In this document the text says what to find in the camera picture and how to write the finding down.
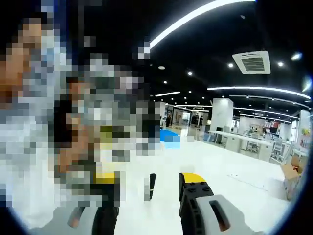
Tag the person's white shirt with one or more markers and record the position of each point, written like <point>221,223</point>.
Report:
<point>49,220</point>

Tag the blue box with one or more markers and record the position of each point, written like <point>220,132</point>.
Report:
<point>168,133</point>

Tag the white work table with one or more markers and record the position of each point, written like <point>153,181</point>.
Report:
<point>242,140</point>

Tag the white square pillar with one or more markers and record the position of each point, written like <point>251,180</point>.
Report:
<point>222,115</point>

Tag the cardboard box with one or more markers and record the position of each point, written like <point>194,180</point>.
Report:
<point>292,176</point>

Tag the curved ceiling light strip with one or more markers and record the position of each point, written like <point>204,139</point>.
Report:
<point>256,88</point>

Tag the round ceiling fixture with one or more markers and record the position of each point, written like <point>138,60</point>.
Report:
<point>161,67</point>

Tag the ceiling spotlights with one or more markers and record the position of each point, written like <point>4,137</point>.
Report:
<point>230,65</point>

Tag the white ceiling air vent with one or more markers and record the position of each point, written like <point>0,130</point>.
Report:
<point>252,62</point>

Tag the long ceiling light strip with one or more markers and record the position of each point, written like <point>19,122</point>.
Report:
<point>195,14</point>

